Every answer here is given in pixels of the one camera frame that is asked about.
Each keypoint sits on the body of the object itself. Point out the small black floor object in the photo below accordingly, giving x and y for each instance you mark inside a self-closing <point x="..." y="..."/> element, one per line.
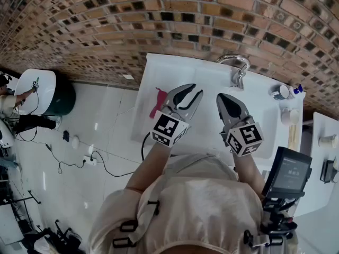
<point x="66" y="136"/>

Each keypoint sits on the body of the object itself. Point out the white bottle with blue cap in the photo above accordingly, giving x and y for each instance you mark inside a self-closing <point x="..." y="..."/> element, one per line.
<point x="298" y="89"/>

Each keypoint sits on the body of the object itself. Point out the white rectangular sink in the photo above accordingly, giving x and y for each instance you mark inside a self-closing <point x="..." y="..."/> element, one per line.
<point x="209" y="73"/>

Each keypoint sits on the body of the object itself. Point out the cream paper cup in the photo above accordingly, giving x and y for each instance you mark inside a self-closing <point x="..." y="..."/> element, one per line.
<point x="327" y="141"/>

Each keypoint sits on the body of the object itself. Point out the person's cream shirt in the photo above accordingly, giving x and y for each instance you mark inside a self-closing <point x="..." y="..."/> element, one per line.
<point x="201" y="208"/>

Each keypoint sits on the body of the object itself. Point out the white mug with dark outside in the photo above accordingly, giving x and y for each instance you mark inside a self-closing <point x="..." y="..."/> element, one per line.
<point x="284" y="92"/>

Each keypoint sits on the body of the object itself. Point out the person's left forearm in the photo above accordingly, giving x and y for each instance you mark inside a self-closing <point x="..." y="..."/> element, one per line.
<point x="148" y="168"/>

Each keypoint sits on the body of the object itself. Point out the chrome faucet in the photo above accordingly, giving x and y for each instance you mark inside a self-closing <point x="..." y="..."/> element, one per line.
<point x="239" y="74"/>

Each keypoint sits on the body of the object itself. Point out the white power strip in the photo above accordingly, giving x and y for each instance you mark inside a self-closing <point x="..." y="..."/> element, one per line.
<point x="90" y="160"/>

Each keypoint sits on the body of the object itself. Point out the white rounded appliance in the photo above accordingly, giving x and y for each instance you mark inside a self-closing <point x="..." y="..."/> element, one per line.
<point x="5" y="136"/>

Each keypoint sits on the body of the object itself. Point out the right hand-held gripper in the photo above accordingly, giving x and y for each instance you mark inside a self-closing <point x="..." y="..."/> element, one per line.
<point x="243" y="139"/>

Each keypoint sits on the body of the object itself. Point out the black monitor mount rig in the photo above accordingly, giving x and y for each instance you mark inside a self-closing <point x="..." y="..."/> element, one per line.
<point x="278" y="216"/>

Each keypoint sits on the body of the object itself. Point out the white round disc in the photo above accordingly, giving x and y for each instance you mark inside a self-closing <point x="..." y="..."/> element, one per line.
<point x="75" y="142"/>

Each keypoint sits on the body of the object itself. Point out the black stand foot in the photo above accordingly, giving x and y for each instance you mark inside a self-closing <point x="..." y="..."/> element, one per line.
<point x="34" y="197"/>

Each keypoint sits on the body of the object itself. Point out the white wall plate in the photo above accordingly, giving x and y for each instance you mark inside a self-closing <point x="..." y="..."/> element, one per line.
<point x="128" y="76"/>

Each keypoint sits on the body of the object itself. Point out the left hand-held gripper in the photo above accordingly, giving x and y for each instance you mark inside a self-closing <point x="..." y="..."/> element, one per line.
<point x="165" y="126"/>

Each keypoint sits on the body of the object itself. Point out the white side counter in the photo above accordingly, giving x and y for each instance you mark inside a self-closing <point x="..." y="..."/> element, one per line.
<point x="325" y="126"/>

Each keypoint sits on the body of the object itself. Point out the pink cloth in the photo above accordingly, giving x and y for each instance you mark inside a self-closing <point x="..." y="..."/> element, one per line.
<point x="160" y="102"/>

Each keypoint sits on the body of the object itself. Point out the black box device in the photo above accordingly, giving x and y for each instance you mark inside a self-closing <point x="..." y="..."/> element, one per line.
<point x="329" y="171"/>

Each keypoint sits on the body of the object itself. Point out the beige wooden strip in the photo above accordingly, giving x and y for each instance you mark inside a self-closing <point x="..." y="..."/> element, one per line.
<point x="292" y="136"/>

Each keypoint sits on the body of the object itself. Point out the person's right forearm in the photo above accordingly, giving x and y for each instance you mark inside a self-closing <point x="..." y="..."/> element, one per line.
<point x="246" y="171"/>

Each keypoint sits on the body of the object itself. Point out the black monitor screen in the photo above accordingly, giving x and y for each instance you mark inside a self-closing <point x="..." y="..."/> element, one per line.
<point x="288" y="171"/>

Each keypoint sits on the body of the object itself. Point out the round white basin green pedestal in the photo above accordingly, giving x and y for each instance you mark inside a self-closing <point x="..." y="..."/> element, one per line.
<point x="39" y="89"/>

